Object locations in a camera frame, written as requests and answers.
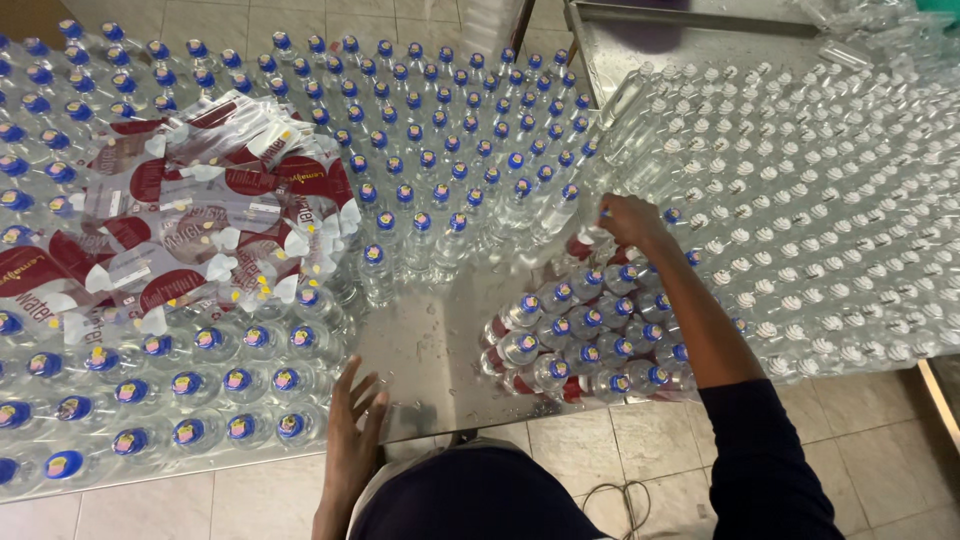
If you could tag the person's right hand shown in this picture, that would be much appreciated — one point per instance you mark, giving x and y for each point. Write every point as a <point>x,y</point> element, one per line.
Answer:
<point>634,221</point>

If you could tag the person's left hand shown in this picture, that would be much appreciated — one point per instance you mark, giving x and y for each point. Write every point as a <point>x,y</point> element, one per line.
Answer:
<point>351,431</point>

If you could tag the person's right fingers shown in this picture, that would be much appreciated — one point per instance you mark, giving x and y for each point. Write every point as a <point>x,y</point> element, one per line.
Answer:
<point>611,214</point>

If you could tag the single red-labelled water bottle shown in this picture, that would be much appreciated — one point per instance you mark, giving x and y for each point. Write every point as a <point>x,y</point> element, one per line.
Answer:
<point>585,244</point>

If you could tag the cluster of labelled blue-capped bottles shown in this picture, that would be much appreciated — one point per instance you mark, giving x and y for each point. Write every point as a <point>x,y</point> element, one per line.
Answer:
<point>592,337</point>

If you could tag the stainless steel tray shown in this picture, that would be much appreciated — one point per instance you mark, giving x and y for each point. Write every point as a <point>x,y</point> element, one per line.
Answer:
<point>675,34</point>

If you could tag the rows of uncapped clear bottles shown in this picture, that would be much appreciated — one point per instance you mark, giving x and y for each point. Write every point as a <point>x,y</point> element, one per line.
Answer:
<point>810,210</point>

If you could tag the rows of unlabelled blue-capped bottles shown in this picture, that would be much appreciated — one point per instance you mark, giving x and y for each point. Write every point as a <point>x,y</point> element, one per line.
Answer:
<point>420,142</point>

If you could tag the lying clear plastic bottle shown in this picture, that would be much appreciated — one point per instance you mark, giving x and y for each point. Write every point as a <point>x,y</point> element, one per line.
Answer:
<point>845,55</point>

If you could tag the dark navy long-sleeved top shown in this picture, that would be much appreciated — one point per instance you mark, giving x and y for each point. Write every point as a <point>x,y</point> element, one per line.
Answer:
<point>765,465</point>

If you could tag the heap of empty clear bottles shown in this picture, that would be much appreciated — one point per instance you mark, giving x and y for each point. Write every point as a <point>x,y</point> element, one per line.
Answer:
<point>892,30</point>

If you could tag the pile of red white labels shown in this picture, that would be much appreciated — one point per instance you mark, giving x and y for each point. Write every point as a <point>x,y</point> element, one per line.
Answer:
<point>187,217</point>

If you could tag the brown wooden board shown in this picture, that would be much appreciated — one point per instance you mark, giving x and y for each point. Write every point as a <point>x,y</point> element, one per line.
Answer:
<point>34,19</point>

